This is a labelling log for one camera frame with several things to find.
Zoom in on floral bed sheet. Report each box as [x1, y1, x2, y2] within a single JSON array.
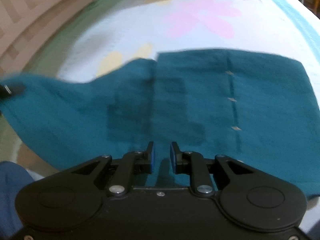
[[1, 0, 319, 239]]

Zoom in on teal pants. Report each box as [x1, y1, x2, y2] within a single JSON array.
[[1, 49, 319, 197]]

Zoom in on blue clothed leg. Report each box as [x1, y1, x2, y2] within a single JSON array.
[[0, 161, 34, 239]]

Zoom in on wooden headboard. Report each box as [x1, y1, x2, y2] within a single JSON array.
[[1, 0, 94, 75]]

